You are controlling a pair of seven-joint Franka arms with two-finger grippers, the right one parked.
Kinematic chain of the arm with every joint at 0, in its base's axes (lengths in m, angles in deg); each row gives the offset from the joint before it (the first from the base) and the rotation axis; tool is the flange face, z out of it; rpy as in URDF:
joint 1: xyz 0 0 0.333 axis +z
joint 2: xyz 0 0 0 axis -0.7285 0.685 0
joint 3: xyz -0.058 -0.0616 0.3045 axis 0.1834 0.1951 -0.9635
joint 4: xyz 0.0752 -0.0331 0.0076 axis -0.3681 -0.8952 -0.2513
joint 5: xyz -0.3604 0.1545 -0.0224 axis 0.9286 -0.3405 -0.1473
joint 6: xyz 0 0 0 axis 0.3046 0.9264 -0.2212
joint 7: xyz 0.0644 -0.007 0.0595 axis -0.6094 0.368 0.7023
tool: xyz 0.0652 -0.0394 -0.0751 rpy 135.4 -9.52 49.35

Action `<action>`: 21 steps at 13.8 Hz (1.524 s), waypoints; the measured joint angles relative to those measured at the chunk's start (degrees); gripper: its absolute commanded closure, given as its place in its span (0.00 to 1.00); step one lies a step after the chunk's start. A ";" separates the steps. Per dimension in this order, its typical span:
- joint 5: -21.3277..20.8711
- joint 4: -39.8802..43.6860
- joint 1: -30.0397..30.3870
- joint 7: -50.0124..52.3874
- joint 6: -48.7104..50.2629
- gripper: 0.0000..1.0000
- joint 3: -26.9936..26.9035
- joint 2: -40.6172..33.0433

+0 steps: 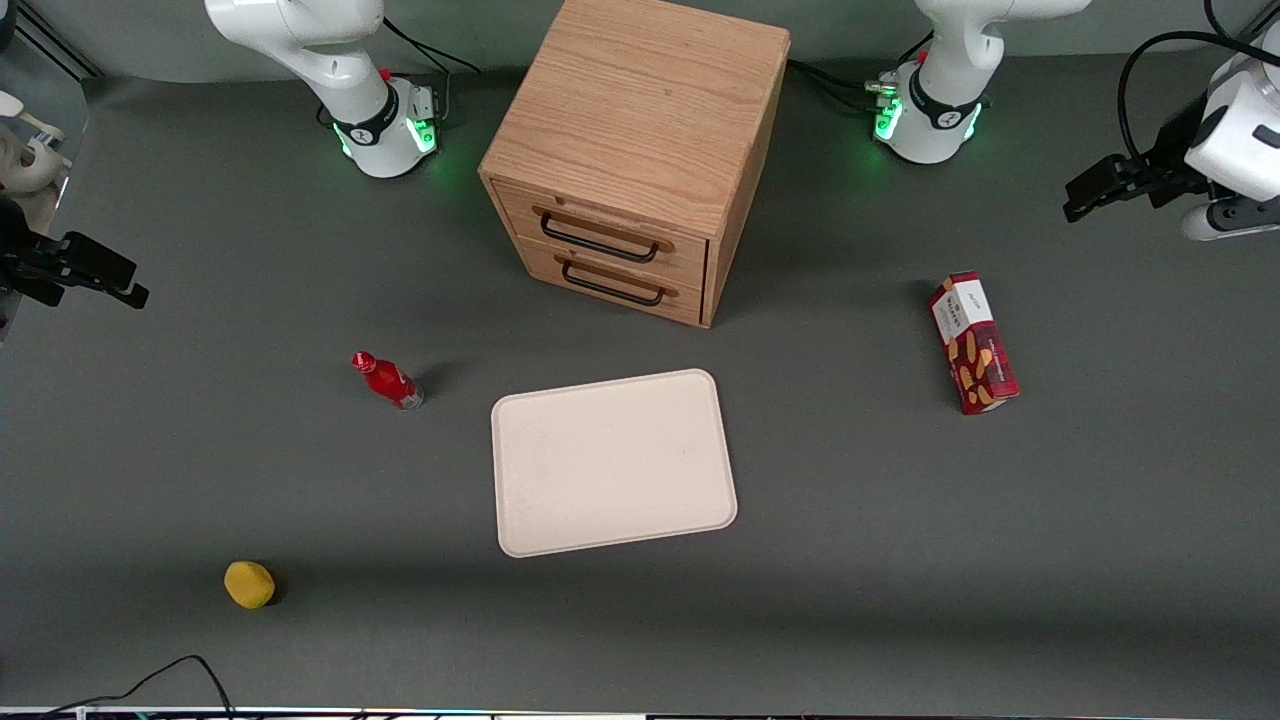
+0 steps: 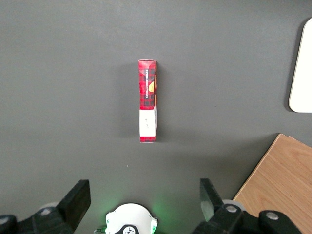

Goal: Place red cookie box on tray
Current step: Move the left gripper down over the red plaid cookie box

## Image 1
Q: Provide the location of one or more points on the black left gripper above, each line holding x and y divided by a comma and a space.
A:
1166, 172

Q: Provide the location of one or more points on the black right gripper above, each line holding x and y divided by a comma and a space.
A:
22, 262

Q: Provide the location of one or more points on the red cookie box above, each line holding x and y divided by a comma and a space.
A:
975, 345

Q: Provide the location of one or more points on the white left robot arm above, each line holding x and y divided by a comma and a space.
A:
940, 110

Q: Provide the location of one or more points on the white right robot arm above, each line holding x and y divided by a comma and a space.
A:
320, 60

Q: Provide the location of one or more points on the cream rectangular tray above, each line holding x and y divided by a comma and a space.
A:
612, 462

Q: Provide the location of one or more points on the small red soda bottle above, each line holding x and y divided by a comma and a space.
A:
390, 381

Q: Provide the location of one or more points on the yellow toy mango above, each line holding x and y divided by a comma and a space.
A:
249, 584

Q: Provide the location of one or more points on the wooden drawer cabinet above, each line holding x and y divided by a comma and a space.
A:
640, 110

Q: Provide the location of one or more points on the wooden drawer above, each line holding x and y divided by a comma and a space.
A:
610, 228
620, 295

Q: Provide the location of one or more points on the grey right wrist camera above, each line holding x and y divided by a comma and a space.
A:
25, 165

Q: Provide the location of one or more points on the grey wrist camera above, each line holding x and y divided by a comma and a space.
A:
25, 165
1225, 218

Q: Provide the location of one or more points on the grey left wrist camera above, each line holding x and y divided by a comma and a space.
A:
1225, 218

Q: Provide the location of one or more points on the black frame rail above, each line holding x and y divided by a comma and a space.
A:
55, 42

